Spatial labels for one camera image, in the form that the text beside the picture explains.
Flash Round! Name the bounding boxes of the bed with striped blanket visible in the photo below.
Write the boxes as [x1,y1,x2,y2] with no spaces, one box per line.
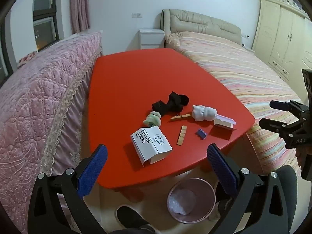
[164,32,308,173]

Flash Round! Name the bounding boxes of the wooden clothespin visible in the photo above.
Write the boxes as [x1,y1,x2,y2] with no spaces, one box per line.
[177,125,187,146]
[170,113,193,121]

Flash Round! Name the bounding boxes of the pink quilted cover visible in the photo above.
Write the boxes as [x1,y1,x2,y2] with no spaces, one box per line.
[0,31,103,234]

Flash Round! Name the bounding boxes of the pink waste bin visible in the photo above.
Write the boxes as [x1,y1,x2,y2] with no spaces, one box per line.
[167,178,216,223]

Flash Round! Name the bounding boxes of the pink curtain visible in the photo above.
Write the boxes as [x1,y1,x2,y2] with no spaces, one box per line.
[70,0,91,33]

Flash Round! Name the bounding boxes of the black sock bundle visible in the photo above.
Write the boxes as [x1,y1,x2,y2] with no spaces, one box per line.
[151,91,190,115]

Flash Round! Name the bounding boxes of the white sock bundle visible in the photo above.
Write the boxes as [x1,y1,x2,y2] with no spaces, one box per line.
[192,105,217,121]

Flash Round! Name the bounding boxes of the clear plastic bin liner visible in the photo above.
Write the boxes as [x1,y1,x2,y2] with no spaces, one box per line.
[169,188,197,215]

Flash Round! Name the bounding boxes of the white cardboard sock box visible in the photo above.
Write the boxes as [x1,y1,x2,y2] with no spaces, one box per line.
[130,125,173,167]

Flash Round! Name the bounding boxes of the white nightstand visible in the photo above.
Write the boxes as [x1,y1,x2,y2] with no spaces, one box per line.
[139,28,165,50]

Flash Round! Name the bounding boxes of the green sock bundle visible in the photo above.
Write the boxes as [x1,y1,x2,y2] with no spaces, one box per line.
[143,111,162,128]

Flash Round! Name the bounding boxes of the cream wardrobe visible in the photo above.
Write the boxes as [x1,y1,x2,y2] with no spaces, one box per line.
[251,0,312,83]

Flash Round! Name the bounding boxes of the black shoe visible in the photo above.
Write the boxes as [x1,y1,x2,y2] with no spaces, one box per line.
[116,206,153,228]

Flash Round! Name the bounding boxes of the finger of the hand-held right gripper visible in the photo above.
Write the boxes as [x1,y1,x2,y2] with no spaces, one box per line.
[259,118,303,137]
[269,100,308,117]

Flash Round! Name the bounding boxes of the beige padded headboard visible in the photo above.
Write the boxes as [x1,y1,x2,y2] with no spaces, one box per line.
[162,8,242,48]

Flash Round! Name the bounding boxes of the dark framed window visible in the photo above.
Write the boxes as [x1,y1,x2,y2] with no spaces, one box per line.
[32,0,60,52]

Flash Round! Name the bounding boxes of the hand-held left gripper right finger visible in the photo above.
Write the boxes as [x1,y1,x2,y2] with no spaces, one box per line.
[207,143,289,234]

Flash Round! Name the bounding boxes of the red table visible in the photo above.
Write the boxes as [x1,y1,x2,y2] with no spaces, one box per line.
[88,48,256,189]

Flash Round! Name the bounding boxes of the pink and white box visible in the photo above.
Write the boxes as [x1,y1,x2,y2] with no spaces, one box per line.
[214,114,238,131]

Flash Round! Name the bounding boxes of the floral cushion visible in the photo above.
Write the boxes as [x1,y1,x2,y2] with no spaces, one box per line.
[17,51,39,68]

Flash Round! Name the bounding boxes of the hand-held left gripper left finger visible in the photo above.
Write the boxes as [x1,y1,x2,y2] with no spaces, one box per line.
[27,144,109,234]

